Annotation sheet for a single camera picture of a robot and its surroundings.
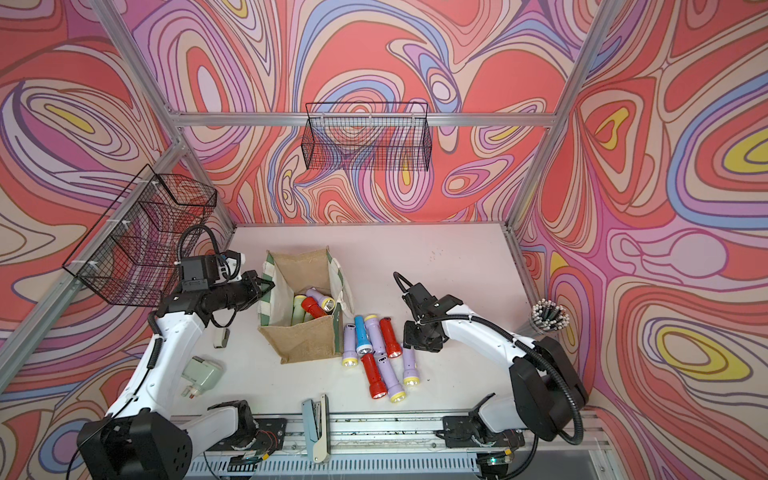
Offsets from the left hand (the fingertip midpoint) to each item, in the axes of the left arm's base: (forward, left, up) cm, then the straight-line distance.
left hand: (276, 284), depth 78 cm
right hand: (-12, -38, -16) cm, 43 cm away
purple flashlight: (+2, -11, -14) cm, 18 cm away
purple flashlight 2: (-13, -19, -17) cm, 29 cm away
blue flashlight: (-8, -22, -17) cm, 29 cm away
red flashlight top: (+1, -6, -13) cm, 15 cm away
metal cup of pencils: (-7, -73, -6) cm, 73 cm away
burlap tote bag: (+8, -1, -5) cm, 9 cm away
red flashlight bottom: (-20, -27, -19) cm, 38 cm away
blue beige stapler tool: (-28, -12, -18) cm, 35 cm away
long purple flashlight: (-22, -32, -18) cm, 43 cm away
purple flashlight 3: (-18, -36, -17) cm, 44 cm away
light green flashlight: (+1, -2, -17) cm, 17 cm away
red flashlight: (-11, -31, -17) cm, 37 cm away
